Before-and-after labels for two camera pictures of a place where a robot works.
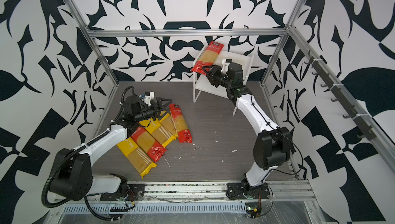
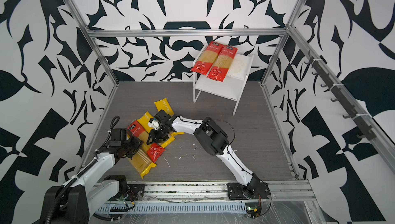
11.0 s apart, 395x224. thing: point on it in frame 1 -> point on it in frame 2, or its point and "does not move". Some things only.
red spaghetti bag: x=208 y=57 does not move
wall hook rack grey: x=341 y=97 does not move
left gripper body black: x=146 y=112 -> x=131 y=146
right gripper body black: x=220 y=78 -> x=159 y=135
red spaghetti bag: x=154 y=148 does not move
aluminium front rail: x=216 y=191 does not move
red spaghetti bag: x=184 y=135 -> x=223 y=63
